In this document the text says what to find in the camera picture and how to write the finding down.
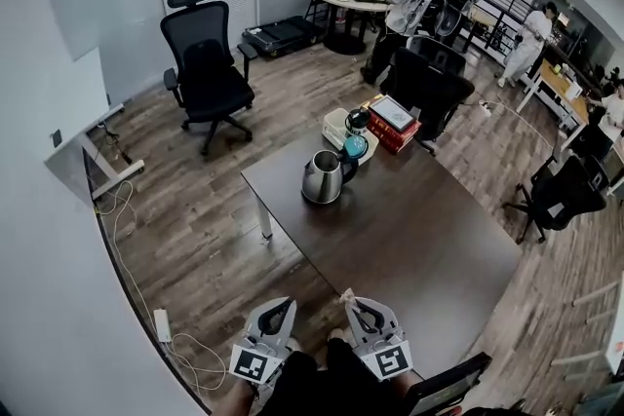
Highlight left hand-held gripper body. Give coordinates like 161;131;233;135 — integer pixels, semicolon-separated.
228;330;294;394

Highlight round white table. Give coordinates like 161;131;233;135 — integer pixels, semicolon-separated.
310;0;397;57

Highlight black mesh office chair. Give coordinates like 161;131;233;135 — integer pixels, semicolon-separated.
379;35;477;157

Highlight white cable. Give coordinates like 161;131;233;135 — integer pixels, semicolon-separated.
92;179;229;392

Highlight wooden desk with white legs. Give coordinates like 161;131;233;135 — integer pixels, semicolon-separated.
515;57;592;148

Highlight black office chair with headrest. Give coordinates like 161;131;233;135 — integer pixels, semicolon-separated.
160;0;259;158

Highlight person's black trousers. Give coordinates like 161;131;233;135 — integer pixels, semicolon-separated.
256;337;420;416

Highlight teal round lid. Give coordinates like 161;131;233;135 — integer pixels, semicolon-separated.
342;134;369;161

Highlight white metal rack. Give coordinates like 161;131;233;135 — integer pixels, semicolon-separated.
549;271;624;381

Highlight black flat case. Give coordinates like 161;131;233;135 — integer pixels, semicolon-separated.
241;15;327;60

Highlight white plastic tray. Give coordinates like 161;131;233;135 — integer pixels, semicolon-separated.
321;107;380;160

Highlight white framed picture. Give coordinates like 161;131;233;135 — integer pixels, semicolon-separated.
370;94;418;133

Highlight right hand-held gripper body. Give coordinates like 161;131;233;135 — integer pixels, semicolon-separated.
352;325;415;382

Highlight person's left forearm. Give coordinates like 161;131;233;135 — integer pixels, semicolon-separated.
221;378;258;416

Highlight black metal railing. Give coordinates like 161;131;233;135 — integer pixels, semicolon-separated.
432;0;540;62

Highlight stainless steel kettle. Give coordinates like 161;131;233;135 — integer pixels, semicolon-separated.
300;149;361;206

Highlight white desk with wheels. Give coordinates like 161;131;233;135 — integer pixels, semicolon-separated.
43;103;146;202

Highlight grey mesh chair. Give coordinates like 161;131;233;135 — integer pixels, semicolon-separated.
412;0;465;41

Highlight person's right forearm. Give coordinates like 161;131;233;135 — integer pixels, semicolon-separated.
391;368;424;396

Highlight stack of red books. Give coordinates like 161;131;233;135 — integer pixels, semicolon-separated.
366;94;423;156

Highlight black swivel chair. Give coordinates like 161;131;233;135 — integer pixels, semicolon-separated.
503;154;609;246

